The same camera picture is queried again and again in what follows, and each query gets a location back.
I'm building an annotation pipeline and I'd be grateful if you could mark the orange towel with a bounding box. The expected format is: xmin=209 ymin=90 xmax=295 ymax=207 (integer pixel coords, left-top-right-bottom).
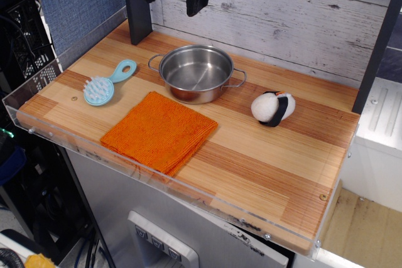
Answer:
xmin=100 ymin=92 xmax=218 ymax=176

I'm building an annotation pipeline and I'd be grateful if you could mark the blue fabric panel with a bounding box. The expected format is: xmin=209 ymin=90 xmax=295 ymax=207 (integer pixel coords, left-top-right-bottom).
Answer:
xmin=27 ymin=0 xmax=127 ymax=58

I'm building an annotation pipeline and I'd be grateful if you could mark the dark grey left post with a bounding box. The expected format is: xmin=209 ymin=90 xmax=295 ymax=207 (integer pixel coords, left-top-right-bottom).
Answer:
xmin=126 ymin=0 xmax=153 ymax=45

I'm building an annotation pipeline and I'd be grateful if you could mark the dark grey right post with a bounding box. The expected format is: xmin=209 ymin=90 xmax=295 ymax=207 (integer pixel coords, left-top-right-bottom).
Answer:
xmin=352 ymin=0 xmax=401 ymax=114

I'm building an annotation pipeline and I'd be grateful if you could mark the dark grey post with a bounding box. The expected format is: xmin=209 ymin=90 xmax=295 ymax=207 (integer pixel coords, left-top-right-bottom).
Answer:
xmin=352 ymin=0 xmax=401 ymax=114
xmin=126 ymin=0 xmax=153 ymax=45

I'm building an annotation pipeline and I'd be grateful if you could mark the black plastic crate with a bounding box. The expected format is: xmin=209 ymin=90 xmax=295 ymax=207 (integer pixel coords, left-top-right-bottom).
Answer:
xmin=1 ymin=0 xmax=55 ymax=93

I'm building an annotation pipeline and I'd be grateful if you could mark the clear acrylic table guard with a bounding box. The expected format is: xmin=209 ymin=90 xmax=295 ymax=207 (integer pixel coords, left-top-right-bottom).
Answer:
xmin=1 ymin=57 xmax=361 ymax=262

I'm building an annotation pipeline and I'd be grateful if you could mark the white plush sushi toy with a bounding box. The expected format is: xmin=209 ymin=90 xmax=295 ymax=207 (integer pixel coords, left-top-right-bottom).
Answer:
xmin=251 ymin=91 xmax=296 ymax=127

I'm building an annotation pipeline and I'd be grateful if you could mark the stainless steel pot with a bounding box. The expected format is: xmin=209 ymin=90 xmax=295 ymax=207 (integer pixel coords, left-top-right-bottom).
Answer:
xmin=148 ymin=45 xmax=247 ymax=104

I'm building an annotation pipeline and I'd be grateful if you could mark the light blue hair brush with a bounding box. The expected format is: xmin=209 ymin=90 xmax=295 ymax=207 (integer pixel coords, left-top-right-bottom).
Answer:
xmin=83 ymin=60 xmax=137 ymax=107

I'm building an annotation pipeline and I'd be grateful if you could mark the white toy sink counter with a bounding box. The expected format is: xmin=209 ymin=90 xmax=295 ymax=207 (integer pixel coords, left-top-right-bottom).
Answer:
xmin=340 ymin=78 xmax=401 ymax=212

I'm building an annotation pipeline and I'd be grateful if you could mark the silver toy fridge cabinet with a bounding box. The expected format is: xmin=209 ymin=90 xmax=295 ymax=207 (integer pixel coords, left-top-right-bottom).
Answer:
xmin=67 ymin=151 xmax=295 ymax=267

